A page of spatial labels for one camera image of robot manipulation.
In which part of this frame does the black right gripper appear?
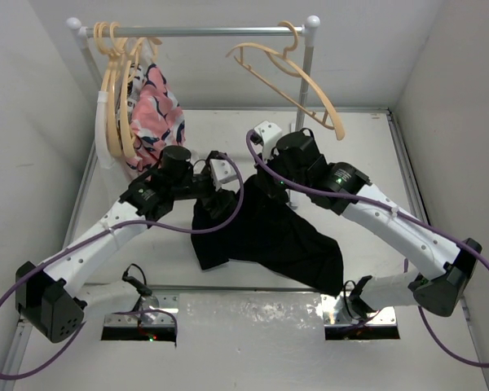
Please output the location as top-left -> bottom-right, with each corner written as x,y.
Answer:
254,145 -> 308,197

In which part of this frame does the black t shirt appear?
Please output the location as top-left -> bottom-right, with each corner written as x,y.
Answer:
191,175 -> 344,296

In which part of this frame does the beige plastic hanger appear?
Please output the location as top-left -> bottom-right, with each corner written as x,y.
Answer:
226,15 -> 346,141

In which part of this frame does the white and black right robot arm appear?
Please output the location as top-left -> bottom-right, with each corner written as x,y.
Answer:
247,129 -> 482,319

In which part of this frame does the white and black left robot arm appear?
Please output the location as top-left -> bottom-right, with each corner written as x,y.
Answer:
15,146 -> 243,343

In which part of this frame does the beige hanger on rack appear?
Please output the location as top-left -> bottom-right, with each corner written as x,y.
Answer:
93,23 -> 115,165
94,22 -> 128,158
117,37 -> 162,159

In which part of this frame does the pink patterned garment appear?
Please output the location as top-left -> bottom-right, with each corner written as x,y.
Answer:
126,63 -> 186,178

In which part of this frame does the white metal clothes rack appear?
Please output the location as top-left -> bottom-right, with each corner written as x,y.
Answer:
66,15 -> 321,196

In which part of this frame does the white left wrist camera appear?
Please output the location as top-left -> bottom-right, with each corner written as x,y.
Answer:
209,159 -> 237,191

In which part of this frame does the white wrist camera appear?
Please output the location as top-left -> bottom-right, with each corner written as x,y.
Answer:
209,159 -> 237,191
253,121 -> 283,162

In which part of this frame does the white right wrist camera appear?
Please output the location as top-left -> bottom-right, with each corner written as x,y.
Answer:
253,121 -> 283,162

